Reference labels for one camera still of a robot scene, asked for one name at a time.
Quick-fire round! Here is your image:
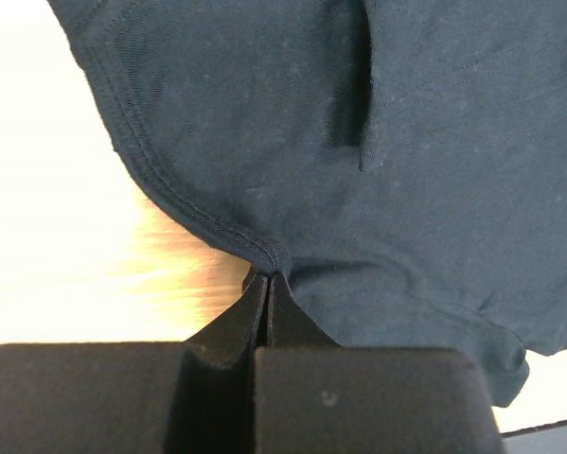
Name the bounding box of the black t shirt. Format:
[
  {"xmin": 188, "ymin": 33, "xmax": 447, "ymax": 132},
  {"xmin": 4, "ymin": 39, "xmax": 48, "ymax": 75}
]
[{"xmin": 51, "ymin": 1, "xmax": 567, "ymax": 407}]

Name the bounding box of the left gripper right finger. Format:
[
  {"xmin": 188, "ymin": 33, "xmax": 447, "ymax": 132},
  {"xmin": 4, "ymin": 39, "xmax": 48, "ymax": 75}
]
[{"xmin": 254, "ymin": 273, "xmax": 505, "ymax": 453}]

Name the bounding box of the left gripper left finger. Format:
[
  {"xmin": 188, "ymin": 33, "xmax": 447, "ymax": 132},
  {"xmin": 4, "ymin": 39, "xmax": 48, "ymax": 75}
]
[{"xmin": 0, "ymin": 275, "xmax": 269, "ymax": 453}]

